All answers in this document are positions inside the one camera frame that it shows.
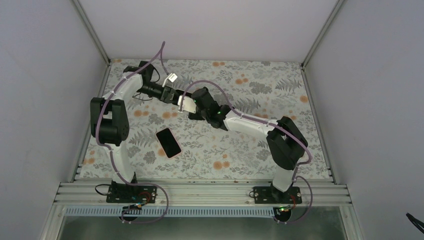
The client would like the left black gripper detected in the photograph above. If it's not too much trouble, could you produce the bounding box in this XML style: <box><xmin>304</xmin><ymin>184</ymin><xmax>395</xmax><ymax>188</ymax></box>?
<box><xmin>138</xmin><ymin>82</ymin><xmax>180</xmax><ymax>104</ymax></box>

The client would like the black phone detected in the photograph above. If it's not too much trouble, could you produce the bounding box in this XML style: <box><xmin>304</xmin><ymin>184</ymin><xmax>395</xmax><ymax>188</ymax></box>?
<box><xmin>175</xmin><ymin>89</ymin><xmax>192</xmax><ymax>98</ymax></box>

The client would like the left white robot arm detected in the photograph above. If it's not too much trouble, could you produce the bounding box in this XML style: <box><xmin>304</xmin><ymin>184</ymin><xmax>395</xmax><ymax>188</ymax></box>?
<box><xmin>89</xmin><ymin>61</ymin><xmax>182</xmax><ymax>203</ymax></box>

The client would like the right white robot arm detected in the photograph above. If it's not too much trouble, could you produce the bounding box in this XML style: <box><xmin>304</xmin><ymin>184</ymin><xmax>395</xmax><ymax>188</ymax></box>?
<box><xmin>177</xmin><ymin>87</ymin><xmax>308</xmax><ymax>204</ymax></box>

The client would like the phone in pink case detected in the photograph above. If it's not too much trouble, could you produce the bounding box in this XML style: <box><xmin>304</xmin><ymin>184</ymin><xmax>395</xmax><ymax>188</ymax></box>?
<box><xmin>155</xmin><ymin>128</ymin><xmax>182</xmax><ymax>159</ymax></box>

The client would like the floral patterned mat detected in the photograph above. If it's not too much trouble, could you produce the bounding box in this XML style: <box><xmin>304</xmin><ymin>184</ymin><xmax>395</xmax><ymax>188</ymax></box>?
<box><xmin>79</xmin><ymin>58</ymin><xmax>333</xmax><ymax>181</ymax></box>

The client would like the black object at corner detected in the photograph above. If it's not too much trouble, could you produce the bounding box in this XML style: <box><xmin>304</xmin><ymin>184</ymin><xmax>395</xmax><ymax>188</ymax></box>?
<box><xmin>405</xmin><ymin>212</ymin><xmax>424</xmax><ymax>234</ymax></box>

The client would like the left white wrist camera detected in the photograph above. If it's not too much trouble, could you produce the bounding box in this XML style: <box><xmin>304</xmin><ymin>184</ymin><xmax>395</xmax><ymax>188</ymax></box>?
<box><xmin>162</xmin><ymin>73</ymin><xmax>178</xmax><ymax>87</ymax></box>

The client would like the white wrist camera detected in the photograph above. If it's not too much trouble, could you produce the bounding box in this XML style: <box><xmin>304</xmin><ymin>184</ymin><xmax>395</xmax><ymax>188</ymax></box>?
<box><xmin>177</xmin><ymin>95</ymin><xmax>197</xmax><ymax>114</ymax></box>
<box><xmin>162</xmin><ymin>73</ymin><xmax>178</xmax><ymax>87</ymax></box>

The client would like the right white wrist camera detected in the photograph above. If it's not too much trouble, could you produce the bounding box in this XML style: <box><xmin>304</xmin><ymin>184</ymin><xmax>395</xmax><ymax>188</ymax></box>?
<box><xmin>177</xmin><ymin>95</ymin><xmax>197</xmax><ymax>114</ymax></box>

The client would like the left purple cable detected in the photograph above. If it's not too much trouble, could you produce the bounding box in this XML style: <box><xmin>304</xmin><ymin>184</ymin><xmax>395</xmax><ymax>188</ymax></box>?
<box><xmin>95</xmin><ymin>41</ymin><xmax>170</xmax><ymax>225</ymax></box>

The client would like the purple cable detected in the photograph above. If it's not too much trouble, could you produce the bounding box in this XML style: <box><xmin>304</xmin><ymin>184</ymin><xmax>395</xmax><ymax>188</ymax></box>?
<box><xmin>178</xmin><ymin>80</ymin><xmax>314</xmax><ymax>225</ymax></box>
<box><xmin>95</xmin><ymin>41</ymin><xmax>170</xmax><ymax>225</ymax></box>

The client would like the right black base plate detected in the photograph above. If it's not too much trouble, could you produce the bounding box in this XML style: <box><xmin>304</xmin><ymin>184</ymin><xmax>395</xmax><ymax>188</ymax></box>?
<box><xmin>248</xmin><ymin>184</ymin><xmax>303</xmax><ymax>204</ymax></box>

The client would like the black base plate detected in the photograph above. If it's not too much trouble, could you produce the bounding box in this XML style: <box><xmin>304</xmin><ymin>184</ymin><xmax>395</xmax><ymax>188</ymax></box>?
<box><xmin>248</xmin><ymin>184</ymin><xmax>303</xmax><ymax>204</ymax></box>
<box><xmin>106</xmin><ymin>181</ymin><xmax>157</xmax><ymax>204</ymax></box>

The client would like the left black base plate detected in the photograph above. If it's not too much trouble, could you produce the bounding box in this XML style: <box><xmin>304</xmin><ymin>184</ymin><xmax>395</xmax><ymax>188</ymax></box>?
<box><xmin>106</xmin><ymin>181</ymin><xmax>157</xmax><ymax>204</ymax></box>

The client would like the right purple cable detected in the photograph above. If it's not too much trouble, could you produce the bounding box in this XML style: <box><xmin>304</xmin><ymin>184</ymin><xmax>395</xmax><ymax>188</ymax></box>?
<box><xmin>178</xmin><ymin>80</ymin><xmax>314</xmax><ymax>225</ymax></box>

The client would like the aluminium rail frame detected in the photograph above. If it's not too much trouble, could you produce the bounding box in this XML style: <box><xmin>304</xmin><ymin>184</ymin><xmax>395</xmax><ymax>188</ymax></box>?
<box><xmin>41</xmin><ymin>178</ymin><xmax>363</xmax><ymax>240</ymax></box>

